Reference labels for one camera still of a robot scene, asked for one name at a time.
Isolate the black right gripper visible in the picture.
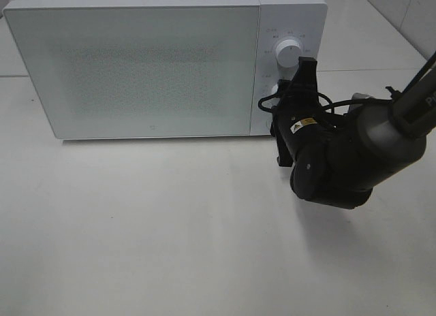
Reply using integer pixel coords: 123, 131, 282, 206
268, 57, 334, 167

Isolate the white microwave knob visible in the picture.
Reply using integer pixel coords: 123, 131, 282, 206
275, 38, 302, 68
270, 83, 281, 95

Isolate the white microwave door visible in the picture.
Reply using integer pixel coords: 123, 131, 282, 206
5, 6, 259, 140

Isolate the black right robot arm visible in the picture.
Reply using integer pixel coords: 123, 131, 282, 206
269, 57, 435, 209

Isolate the white microwave oven body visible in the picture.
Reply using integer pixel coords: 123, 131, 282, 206
3, 0, 328, 139

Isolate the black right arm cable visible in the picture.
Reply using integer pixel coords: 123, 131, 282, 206
257, 87, 403, 126

